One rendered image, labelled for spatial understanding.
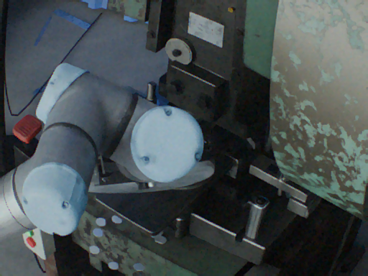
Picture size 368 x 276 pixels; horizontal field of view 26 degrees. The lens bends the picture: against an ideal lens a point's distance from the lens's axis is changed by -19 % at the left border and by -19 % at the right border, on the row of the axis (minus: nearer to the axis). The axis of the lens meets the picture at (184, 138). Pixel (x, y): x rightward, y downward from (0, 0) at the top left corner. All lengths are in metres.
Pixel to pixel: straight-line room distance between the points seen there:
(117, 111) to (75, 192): 0.14
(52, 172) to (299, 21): 0.34
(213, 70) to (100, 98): 0.63
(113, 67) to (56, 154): 2.32
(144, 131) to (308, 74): 0.21
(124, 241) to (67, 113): 0.84
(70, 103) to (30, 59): 2.35
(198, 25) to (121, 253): 0.52
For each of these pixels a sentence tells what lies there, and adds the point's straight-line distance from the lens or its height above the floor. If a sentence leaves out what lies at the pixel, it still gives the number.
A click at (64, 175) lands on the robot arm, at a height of 1.32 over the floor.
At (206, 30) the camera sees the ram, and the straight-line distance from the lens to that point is 1.56.
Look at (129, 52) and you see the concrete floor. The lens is 3.29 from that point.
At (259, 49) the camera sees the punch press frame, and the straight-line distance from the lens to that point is 1.45.
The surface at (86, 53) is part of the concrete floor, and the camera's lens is 3.30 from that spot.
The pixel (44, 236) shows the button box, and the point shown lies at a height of 0.58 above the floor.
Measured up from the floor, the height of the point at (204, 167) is 0.98.
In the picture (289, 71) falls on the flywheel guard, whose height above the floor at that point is 1.32.
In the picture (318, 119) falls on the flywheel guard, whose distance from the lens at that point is 1.07.
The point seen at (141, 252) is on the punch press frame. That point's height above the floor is 0.62.
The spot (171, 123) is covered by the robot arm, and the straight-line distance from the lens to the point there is 0.98.
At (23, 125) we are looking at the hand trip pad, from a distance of 1.82.
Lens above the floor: 1.94
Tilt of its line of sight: 41 degrees down
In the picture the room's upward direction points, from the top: 6 degrees clockwise
